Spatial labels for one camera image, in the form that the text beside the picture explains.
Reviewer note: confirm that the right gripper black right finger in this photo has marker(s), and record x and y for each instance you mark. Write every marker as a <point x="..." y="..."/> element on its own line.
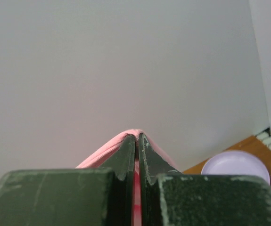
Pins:
<point x="170" y="198"/>

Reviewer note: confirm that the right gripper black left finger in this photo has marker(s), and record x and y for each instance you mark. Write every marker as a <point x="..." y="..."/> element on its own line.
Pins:
<point x="99" y="196"/>

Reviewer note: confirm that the pink t-shirt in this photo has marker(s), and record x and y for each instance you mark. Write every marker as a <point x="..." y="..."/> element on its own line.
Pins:
<point x="109" y="148"/>

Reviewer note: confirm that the lilac plastic plate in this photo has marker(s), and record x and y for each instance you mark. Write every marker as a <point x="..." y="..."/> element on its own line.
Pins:
<point x="236" y="162"/>

